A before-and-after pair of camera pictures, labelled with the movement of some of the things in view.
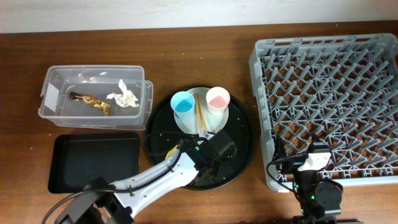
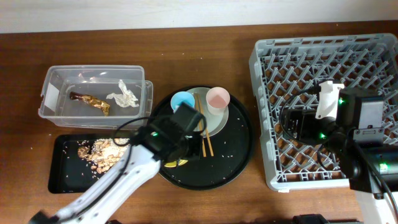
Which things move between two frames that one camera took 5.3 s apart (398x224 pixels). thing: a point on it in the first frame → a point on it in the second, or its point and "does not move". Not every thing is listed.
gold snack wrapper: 96,102 does not move
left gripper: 212,175 → 195,133
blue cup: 183,104 does not move
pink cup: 217,99 does not move
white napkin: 125,98 does not move
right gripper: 292,164 → 308,120
